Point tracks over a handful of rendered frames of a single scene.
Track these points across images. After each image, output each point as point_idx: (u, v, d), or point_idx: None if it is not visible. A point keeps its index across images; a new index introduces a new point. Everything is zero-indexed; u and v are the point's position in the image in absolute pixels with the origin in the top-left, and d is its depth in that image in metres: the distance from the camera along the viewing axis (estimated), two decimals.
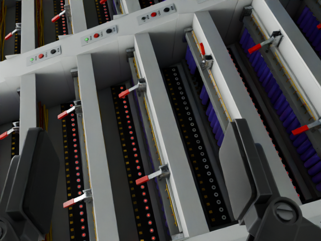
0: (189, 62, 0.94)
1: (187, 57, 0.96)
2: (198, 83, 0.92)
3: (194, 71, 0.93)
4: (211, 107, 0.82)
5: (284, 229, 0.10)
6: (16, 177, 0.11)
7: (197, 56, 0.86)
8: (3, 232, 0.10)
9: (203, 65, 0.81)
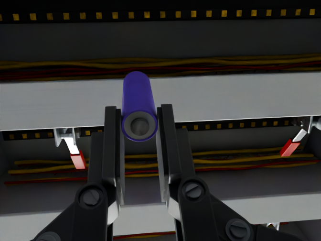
0: None
1: None
2: None
3: None
4: None
5: (200, 206, 0.11)
6: (105, 149, 0.12)
7: None
8: (99, 202, 0.11)
9: None
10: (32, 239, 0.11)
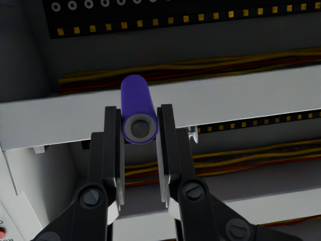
0: None
1: None
2: None
3: None
4: None
5: (200, 206, 0.11)
6: (105, 149, 0.12)
7: None
8: (98, 202, 0.11)
9: None
10: (32, 239, 0.11)
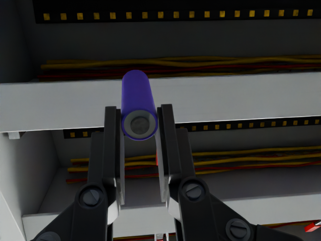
0: None
1: None
2: None
3: None
4: None
5: (200, 206, 0.11)
6: (105, 149, 0.12)
7: None
8: (99, 202, 0.11)
9: None
10: (32, 239, 0.11)
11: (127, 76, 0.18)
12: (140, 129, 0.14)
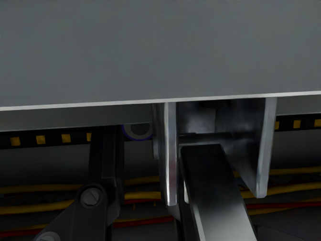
0: None
1: None
2: None
3: None
4: None
5: None
6: (105, 149, 0.12)
7: (12, 120, 0.09)
8: (98, 202, 0.11)
9: (191, 132, 0.08)
10: (32, 239, 0.11)
11: None
12: None
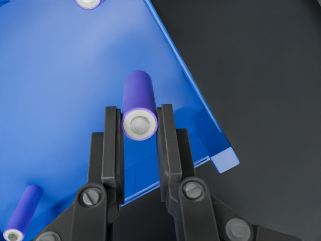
0: None
1: None
2: None
3: None
4: None
5: (200, 206, 0.11)
6: (105, 149, 0.12)
7: None
8: (98, 202, 0.11)
9: None
10: (32, 239, 0.11)
11: None
12: None
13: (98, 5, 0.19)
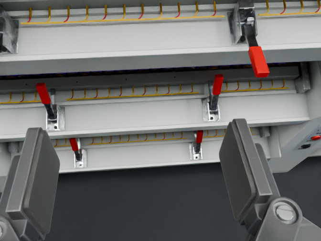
0: None
1: None
2: None
3: None
4: None
5: (284, 229, 0.10)
6: (16, 177, 0.11)
7: None
8: (3, 232, 0.10)
9: (244, 11, 0.32)
10: None
11: None
12: None
13: None
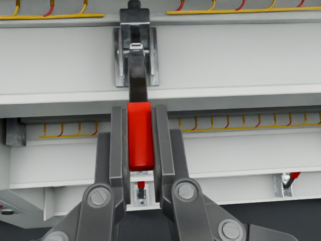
0: None
1: None
2: None
3: None
4: None
5: (194, 206, 0.11)
6: (112, 149, 0.12)
7: None
8: (106, 202, 0.11)
9: None
10: (41, 238, 0.11)
11: None
12: None
13: None
